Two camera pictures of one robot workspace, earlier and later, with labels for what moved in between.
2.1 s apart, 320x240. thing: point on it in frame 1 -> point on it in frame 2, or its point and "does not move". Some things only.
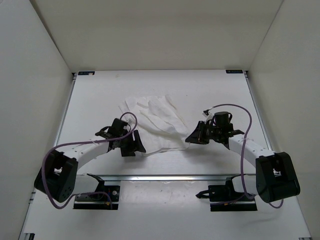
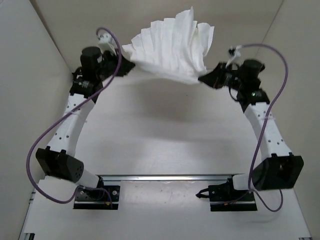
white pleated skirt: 160,127 -> 173,49
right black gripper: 197,136 -> 214,79
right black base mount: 224,198 does not move
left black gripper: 135,145 -> 126,66
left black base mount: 99,201 does not move
